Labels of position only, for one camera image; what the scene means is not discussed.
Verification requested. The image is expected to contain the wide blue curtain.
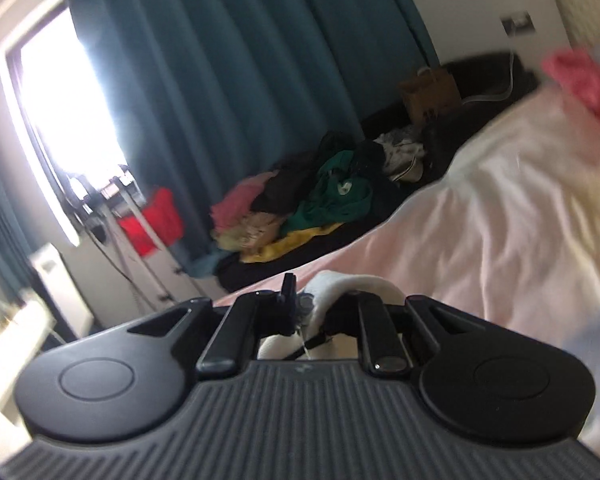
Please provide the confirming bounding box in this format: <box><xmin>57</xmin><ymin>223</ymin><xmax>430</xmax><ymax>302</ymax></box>
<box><xmin>62</xmin><ymin>0</ymin><xmax>438</xmax><ymax>281</ymax></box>

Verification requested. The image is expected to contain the white floor appliance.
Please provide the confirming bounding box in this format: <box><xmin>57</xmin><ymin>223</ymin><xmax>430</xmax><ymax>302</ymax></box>
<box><xmin>27</xmin><ymin>242</ymin><xmax>93</xmax><ymax>336</ymax></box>

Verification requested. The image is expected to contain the yellow garment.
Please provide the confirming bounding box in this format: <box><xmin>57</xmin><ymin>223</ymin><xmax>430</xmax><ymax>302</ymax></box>
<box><xmin>240</xmin><ymin>225</ymin><xmax>341</xmax><ymax>264</ymax></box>

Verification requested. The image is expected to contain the narrow blue curtain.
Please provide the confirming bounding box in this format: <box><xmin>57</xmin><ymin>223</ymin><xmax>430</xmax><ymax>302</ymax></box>
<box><xmin>0</xmin><ymin>150</ymin><xmax>36</xmax><ymax>306</ymax></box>

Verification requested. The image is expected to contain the bright window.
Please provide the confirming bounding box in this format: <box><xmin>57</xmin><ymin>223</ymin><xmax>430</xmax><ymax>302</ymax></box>
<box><xmin>0</xmin><ymin>0</ymin><xmax>146</xmax><ymax>248</ymax></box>

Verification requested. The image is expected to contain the cream white sweatshirt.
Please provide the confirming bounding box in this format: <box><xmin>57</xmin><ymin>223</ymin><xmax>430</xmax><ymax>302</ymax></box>
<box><xmin>257</xmin><ymin>271</ymin><xmax>406</xmax><ymax>361</ymax></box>

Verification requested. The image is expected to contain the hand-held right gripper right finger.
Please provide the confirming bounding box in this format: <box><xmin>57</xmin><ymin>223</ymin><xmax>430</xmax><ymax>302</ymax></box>
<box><xmin>324</xmin><ymin>291</ymin><xmax>487</xmax><ymax>377</ymax></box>

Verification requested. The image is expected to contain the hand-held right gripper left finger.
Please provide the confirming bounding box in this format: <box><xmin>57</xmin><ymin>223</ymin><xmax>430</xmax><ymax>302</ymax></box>
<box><xmin>127</xmin><ymin>272</ymin><xmax>302</xmax><ymax>381</ymax></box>

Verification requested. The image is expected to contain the green garment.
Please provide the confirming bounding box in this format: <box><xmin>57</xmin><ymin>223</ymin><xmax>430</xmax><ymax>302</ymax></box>
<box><xmin>280</xmin><ymin>152</ymin><xmax>376</xmax><ymax>236</ymax></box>

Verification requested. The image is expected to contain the pile of colourful clothes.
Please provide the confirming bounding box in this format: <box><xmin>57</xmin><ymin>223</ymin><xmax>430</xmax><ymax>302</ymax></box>
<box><xmin>215</xmin><ymin>50</ymin><xmax>543</xmax><ymax>291</ymax></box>

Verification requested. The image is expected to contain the light blue cloth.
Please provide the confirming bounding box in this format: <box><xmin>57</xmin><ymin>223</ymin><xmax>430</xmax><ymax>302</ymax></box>
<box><xmin>187</xmin><ymin>252</ymin><xmax>231</xmax><ymax>281</ymax></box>

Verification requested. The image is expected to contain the pink garment in pile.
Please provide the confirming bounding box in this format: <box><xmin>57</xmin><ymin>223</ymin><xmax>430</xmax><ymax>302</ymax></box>
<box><xmin>210</xmin><ymin>172</ymin><xmax>276</xmax><ymax>231</ymax></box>

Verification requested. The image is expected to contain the red bag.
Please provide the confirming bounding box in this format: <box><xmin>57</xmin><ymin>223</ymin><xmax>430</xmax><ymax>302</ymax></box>
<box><xmin>117</xmin><ymin>187</ymin><xmax>185</xmax><ymax>256</ymax></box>

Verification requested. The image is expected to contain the brown paper bag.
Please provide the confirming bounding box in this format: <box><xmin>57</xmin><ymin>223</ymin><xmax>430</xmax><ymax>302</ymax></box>
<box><xmin>399</xmin><ymin>66</ymin><xmax>463</xmax><ymax>128</ymax></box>

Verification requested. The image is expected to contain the white patterned garment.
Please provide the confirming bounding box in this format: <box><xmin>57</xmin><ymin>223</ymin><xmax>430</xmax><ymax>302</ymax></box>
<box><xmin>372</xmin><ymin>130</ymin><xmax>426</xmax><ymax>183</ymax></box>

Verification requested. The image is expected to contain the beige floral garment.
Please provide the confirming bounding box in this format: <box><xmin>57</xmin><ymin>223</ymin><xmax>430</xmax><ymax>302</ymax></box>
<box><xmin>215</xmin><ymin>212</ymin><xmax>281</xmax><ymax>253</ymax></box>

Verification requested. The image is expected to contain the silver wall socket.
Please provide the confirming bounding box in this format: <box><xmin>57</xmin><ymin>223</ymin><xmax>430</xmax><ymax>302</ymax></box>
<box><xmin>500</xmin><ymin>10</ymin><xmax>536</xmax><ymax>36</ymax></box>

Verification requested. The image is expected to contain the white cable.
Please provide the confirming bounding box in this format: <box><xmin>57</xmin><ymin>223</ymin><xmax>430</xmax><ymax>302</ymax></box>
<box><xmin>462</xmin><ymin>50</ymin><xmax>518</xmax><ymax>106</ymax></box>

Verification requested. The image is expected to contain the white dressing table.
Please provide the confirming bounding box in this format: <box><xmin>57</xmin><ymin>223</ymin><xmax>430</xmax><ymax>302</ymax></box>
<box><xmin>0</xmin><ymin>295</ymin><xmax>56</xmax><ymax>461</ymax></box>

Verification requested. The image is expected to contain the bright pink fluffy garment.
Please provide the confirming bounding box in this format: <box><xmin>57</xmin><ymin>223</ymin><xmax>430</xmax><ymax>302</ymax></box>
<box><xmin>541</xmin><ymin>47</ymin><xmax>600</xmax><ymax>136</ymax></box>

